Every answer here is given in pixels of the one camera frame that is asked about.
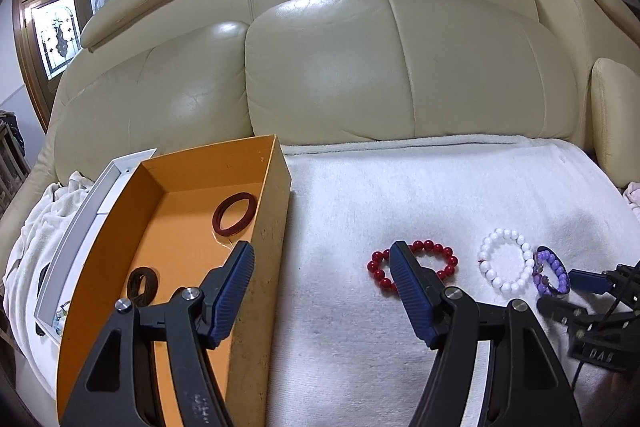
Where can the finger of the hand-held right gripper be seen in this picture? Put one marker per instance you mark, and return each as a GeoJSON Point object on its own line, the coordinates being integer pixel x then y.
{"type": "Point", "coordinates": [587, 280]}
{"type": "Point", "coordinates": [555, 307]}

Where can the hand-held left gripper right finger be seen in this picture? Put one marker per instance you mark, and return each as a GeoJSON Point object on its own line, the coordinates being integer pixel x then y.
{"type": "Point", "coordinates": [412, 292]}

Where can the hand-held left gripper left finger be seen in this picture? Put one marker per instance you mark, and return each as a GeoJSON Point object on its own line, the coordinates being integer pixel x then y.
{"type": "Point", "coordinates": [235, 292]}

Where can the orange cardboard box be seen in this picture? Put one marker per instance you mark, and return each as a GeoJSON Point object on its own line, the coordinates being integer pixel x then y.
{"type": "Point", "coordinates": [260, 307]}

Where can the dark red bangle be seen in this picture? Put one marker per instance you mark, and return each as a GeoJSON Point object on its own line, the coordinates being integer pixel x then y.
{"type": "Point", "coordinates": [218, 217]}

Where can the pink cloth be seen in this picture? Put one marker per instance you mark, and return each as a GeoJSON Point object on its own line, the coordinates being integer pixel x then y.
{"type": "Point", "coordinates": [632, 199]}

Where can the white towel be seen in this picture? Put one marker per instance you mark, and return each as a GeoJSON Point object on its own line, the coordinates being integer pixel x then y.
{"type": "Point", "coordinates": [350, 207]}

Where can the white box lid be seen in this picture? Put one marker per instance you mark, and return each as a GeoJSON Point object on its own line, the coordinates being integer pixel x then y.
{"type": "Point", "coordinates": [95, 202]}

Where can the crumpled white blanket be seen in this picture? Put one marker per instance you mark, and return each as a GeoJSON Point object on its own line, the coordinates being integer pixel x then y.
{"type": "Point", "coordinates": [30, 247]}

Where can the cream leather sofa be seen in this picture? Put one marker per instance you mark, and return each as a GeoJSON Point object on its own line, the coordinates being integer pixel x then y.
{"type": "Point", "coordinates": [325, 82]}

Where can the cream leather armchair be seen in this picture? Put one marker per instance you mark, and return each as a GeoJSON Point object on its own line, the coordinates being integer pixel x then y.
{"type": "Point", "coordinates": [590, 32]}

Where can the wooden stained glass door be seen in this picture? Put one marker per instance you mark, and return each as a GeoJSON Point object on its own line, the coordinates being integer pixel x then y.
{"type": "Point", "coordinates": [55, 32]}

